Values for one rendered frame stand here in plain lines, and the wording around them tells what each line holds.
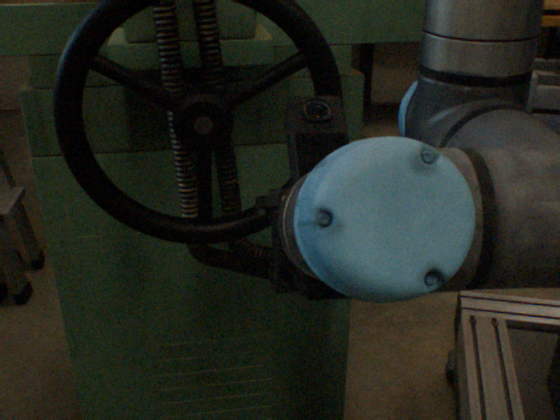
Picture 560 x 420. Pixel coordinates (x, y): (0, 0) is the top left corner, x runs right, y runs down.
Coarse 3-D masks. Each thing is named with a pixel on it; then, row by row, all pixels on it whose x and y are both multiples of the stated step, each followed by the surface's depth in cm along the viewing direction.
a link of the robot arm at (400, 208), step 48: (384, 144) 27; (336, 192) 27; (384, 192) 27; (432, 192) 27; (288, 240) 36; (336, 240) 26; (384, 240) 26; (432, 240) 27; (480, 240) 29; (336, 288) 30; (384, 288) 27; (432, 288) 27
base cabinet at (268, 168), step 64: (64, 192) 83; (128, 192) 84; (256, 192) 87; (64, 256) 87; (128, 256) 88; (192, 256) 90; (64, 320) 92; (128, 320) 93; (192, 320) 95; (256, 320) 97; (320, 320) 99; (128, 384) 99; (192, 384) 101; (256, 384) 102; (320, 384) 105
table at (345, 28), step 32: (32, 0) 74; (96, 0) 74; (320, 0) 76; (352, 0) 77; (384, 0) 78; (416, 0) 78; (0, 32) 72; (32, 32) 73; (64, 32) 74; (256, 32) 71; (352, 32) 79; (384, 32) 79; (416, 32) 80; (128, 64) 67; (160, 64) 68; (192, 64) 68; (224, 64) 69; (256, 64) 69
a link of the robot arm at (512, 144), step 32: (480, 128) 37; (512, 128) 35; (544, 128) 35; (480, 160) 30; (512, 160) 31; (544, 160) 31; (480, 192) 29; (512, 192) 29; (544, 192) 29; (512, 224) 29; (544, 224) 29; (480, 256) 29; (512, 256) 30; (544, 256) 30; (480, 288) 32; (512, 288) 33
